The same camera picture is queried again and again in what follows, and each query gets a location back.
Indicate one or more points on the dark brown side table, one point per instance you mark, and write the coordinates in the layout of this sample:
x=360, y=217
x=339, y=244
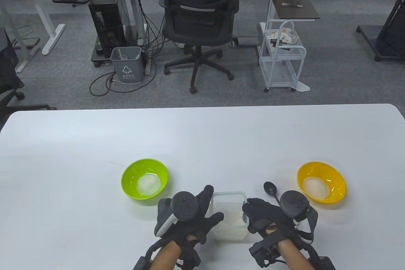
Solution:
x=294, y=13

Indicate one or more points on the grey trash bin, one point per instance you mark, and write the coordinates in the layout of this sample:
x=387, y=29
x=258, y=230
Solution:
x=128, y=67

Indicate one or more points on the black armrest office chair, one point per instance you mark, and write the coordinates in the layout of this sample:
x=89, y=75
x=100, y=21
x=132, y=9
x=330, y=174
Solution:
x=8, y=61

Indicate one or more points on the person's right forearm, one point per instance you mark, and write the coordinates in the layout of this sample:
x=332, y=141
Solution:
x=292, y=255

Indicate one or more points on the black floor stand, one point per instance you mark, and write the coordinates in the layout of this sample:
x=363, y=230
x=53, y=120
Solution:
x=392, y=29

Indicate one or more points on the black hand tracker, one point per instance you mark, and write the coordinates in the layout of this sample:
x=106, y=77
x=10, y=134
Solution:
x=294, y=203
x=183, y=205

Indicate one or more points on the person's left forearm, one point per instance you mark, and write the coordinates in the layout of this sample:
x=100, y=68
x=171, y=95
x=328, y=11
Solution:
x=164, y=255

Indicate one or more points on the dark pen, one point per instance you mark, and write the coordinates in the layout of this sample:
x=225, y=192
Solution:
x=292, y=5

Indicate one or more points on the green plastic bowl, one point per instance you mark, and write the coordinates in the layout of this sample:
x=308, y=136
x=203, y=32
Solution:
x=133, y=175

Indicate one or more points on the white sugar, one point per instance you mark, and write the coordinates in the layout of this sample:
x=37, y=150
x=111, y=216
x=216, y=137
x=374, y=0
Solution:
x=148, y=184
x=231, y=225
x=316, y=187

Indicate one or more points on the clear plastic sugar container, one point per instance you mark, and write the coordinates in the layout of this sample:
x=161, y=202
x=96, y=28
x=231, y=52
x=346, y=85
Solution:
x=227, y=200

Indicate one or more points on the person's left hand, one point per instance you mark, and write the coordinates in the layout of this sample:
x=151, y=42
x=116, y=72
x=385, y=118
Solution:
x=199, y=224

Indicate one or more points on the yellow plastic bowl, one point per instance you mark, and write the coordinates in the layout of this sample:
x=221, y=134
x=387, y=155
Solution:
x=322, y=170

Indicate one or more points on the black computer tower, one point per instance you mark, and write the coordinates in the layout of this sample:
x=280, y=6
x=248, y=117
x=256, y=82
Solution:
x=106, y=29

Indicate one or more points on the person's right hand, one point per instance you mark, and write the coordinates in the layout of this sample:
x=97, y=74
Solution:
x=262, y=211

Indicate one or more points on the crumpled cloth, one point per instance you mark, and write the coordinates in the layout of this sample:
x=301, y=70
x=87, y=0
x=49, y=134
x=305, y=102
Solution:
x=284, y=34

